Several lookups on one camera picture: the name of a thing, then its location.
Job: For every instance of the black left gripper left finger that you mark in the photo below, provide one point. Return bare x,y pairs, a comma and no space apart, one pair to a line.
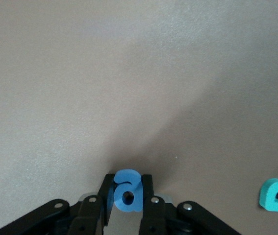
87,215

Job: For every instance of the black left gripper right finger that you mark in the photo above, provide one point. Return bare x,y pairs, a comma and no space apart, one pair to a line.
153,218

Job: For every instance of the blue foam lowercase a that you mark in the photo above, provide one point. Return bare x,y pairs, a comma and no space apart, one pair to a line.
126,177

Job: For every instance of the teal foam letter R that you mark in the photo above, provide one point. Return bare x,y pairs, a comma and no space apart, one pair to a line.
271,189

